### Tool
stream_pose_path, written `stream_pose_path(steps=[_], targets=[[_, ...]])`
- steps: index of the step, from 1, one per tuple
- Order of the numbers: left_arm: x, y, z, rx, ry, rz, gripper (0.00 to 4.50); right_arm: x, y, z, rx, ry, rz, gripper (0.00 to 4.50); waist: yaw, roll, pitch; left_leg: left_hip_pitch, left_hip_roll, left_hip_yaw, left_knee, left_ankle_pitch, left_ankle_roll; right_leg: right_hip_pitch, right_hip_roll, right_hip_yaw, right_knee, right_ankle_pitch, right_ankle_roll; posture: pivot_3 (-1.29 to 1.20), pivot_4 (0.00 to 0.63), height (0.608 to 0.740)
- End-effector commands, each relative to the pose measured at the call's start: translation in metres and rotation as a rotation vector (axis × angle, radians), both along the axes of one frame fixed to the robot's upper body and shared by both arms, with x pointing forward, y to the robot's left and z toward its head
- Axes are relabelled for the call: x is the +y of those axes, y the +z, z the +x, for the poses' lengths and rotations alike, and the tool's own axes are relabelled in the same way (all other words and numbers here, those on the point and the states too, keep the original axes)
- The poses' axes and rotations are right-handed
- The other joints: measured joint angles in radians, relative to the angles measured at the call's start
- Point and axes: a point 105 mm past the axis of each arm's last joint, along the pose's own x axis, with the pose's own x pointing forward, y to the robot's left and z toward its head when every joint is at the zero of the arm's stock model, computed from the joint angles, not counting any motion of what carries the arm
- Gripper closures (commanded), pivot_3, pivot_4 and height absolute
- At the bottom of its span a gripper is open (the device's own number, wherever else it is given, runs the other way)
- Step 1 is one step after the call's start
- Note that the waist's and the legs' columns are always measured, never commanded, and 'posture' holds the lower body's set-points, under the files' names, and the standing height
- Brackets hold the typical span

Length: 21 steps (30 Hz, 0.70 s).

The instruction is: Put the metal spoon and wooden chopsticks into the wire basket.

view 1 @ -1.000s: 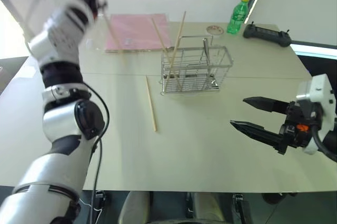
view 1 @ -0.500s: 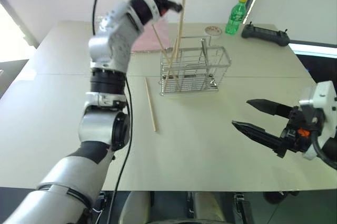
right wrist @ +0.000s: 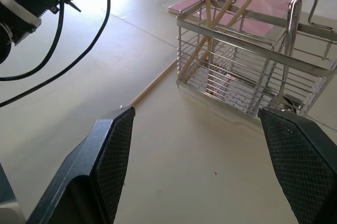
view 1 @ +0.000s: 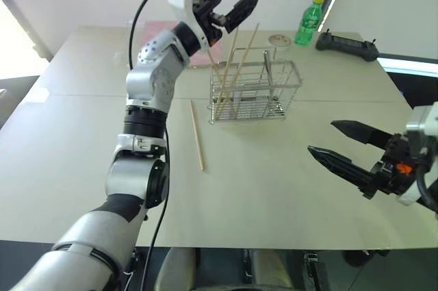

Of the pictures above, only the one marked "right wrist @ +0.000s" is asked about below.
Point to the metal spoon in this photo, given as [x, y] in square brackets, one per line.
[292, 23]

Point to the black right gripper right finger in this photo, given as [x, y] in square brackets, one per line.
[302, 160]

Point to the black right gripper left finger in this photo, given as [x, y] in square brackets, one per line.
[79, 181]

